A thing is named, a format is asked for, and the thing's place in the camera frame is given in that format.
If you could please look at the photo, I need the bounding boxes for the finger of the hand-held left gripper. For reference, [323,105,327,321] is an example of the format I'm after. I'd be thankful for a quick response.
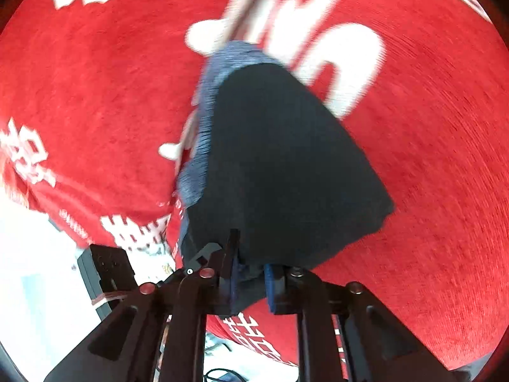
[184,242,222,276]

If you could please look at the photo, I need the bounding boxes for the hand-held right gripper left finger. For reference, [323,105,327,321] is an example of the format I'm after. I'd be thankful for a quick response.
[44,229,242,382]

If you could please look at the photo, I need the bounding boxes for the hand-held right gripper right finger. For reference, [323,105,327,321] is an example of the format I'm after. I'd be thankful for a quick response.
[263,263,462,382]

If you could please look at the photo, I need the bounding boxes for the black pants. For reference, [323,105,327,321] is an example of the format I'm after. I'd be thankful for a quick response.
[181,64,395,315]

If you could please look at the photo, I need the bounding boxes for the red printed blanket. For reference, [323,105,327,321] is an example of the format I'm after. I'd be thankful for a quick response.
[0,0,509,371]

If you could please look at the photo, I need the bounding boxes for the black cable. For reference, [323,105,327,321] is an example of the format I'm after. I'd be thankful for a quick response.
[205,367,249,382]

